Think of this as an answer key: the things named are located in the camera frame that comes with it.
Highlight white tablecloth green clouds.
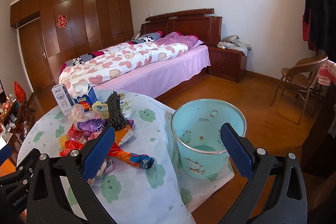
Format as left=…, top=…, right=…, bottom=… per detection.
left=16, top=90, right=236, bottom=224

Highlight red transparent plastic wrapper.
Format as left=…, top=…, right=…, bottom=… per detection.
left=59, top=125, right=87, bottom=157

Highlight pale yellow blue wrapper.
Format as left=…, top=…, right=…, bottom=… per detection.
left=92, top=101, right=109, bottom=119

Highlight red white striped towel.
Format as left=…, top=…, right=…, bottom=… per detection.
left=317, top=60, right=336, bottom=86

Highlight wooden nightstand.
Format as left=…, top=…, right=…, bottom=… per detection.
left=209, top=47, right=247, bottom=83

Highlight hanging dark and red clothes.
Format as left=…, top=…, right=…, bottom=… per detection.
left=302, top=0, right=335, bottom=62

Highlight wooden door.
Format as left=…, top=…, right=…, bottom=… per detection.
left=19, top=18, right=55, bottom=92

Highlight brown wooden wardrobe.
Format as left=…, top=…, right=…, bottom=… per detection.
left=10, top=0, right=134, bottom=81

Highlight patterned foil wrapper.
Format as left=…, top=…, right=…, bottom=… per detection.
left=87, top=142, right=155, bottom=186

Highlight pile of clothes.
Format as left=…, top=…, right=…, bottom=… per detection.
left=217, top=35, right=252, bottom=56

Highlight cluttered wooden side cabinet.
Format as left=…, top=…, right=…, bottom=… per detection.
left=1, top=92, right=35, bottom=165

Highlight clear plastic bag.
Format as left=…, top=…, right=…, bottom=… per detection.
left=68, top=104, right=89, bottom=130

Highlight red double happiness decal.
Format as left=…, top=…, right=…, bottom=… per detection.
left=56, top=15, right=68, bottom=28

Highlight red gift bag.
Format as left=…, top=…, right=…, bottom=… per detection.
left=14, top=81, right=26, bottom=103

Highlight purple snack wrapper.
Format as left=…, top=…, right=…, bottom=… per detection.
left=77, top=119, right=129, bottom=139

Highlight yellow plastic bag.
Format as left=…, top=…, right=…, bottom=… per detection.
left=59, top=134, right=70, bottom=150

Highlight pink bed sheet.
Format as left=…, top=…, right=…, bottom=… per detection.
left=94, top=46, right=210, bottom=98

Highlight heart pattern white duvet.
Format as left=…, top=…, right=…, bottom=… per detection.
left=59, top=42, right=189, bottom=93

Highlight brown wicker chair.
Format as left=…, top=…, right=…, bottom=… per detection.
left=270, top=56, right=328, bottom=124

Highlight light blue trash bin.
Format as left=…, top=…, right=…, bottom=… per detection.
left=171, top=99, right=247, bottom=179

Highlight blue Look milk carton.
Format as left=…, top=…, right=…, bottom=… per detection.
left=72, top=81, right=97, bottom=112

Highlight pink purple blanket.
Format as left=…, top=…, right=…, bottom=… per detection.
left=155, top=32, right=203, bottom=50

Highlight white tall milk carton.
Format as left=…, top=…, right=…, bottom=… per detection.
left=51, top=84, right=74, bottom=117

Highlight orange snack bag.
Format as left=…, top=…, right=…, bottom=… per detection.
left=106, top=125, right=135, bottom=146

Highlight black rope bundle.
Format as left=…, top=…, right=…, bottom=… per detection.
left=105, top=90, right=130, bottom=131

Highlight cow pattern pillow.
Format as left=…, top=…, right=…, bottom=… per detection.
left=132, top=31, right=162, bottom=44

